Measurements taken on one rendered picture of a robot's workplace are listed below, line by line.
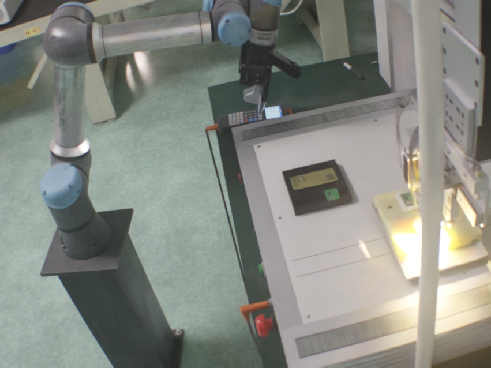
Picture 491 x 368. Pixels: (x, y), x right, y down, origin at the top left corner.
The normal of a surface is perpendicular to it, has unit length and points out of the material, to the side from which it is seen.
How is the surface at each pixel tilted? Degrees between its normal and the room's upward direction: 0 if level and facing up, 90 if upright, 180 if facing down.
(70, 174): 8
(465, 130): 90
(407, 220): 0
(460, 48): 90
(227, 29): 90
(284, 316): 0
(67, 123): 89
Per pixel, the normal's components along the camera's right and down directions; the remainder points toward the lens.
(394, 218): -0.17, -0.76
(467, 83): -0.97, 0.23
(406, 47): 0.15, 0.61
